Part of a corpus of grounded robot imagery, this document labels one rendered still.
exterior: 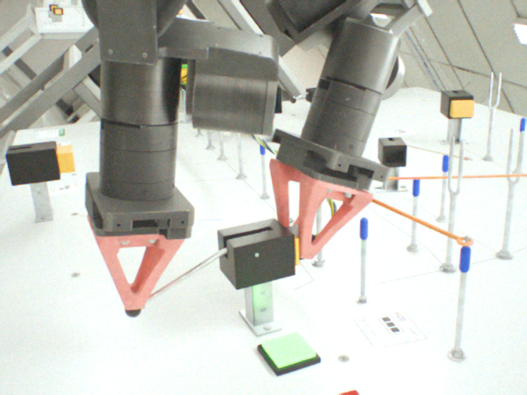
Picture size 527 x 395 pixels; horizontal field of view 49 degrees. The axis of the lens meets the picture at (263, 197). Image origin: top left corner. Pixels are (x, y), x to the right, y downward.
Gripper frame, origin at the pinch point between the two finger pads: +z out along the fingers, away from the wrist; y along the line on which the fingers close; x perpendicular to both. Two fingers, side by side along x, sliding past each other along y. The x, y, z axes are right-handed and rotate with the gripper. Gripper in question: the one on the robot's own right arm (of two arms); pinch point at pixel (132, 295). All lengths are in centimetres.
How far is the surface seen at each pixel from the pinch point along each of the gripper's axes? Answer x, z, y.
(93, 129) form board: -9, 5, 87
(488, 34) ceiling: -330, -26, 313
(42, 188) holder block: 4.7, 2.4, 37.1
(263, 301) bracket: -11.5, 1.3, -0.9
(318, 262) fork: -21.5, 2.0, 7.2
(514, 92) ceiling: -374, 18, 318
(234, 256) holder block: -7.8, -3.8, -1.9
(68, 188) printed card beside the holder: 0.3, 6.1, 48.5
